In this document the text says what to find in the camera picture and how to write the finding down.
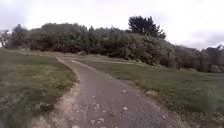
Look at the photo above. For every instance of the grass lawn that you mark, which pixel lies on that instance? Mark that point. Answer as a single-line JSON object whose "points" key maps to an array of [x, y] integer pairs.
{"points": [[173, 83]]}

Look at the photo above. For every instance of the grey asphalt path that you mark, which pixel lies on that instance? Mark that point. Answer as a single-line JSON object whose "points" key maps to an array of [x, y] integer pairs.
{"points": [[106, 100]]}

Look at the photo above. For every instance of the grass verge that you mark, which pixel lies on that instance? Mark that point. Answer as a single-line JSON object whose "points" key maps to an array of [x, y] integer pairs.
{"points": [[26, 80]]}

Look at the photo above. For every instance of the row of bushy trees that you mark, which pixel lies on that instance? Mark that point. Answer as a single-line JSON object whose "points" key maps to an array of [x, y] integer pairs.
{"points": [[100, 41]]}

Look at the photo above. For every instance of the tall dark tree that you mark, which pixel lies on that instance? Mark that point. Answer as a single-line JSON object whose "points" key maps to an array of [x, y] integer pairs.
{"points": [[145, 26]]}

